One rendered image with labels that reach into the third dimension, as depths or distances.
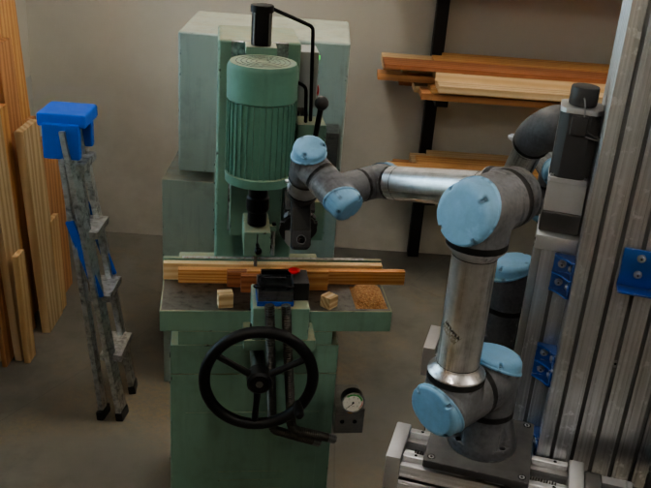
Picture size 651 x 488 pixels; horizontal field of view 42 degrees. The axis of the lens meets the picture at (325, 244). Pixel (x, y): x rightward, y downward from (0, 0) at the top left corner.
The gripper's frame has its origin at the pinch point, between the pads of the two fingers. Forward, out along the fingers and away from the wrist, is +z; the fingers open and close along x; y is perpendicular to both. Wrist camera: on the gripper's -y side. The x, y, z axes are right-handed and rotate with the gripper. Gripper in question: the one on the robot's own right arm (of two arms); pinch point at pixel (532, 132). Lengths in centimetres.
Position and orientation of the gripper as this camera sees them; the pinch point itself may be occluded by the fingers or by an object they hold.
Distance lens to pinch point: 275.2
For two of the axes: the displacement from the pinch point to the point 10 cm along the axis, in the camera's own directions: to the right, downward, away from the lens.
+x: 10.0, -0.5, -0.5
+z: 0.3, -4.0, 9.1
